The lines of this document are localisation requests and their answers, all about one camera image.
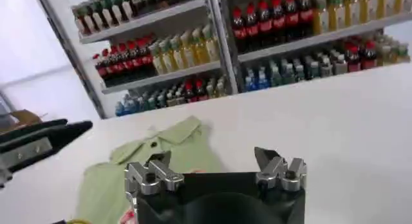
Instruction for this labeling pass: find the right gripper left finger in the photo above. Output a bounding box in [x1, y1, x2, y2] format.
[124, 150, 185, 196]

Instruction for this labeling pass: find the shelf rack with bottles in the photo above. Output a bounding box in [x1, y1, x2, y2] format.
[32, 0, 412, 119]

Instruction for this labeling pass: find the open cardboard box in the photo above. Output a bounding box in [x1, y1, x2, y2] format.
[0, 109, 43, 133]

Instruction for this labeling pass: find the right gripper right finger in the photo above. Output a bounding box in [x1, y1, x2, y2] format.
[254, 146, 308, 192]

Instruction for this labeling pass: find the green polo shirt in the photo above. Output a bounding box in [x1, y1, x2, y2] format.
[75, 115, 226, 224]

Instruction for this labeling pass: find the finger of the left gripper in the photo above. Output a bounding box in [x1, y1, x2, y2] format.
[0, 118, 69, 144]
[0, 120, 94, 189]

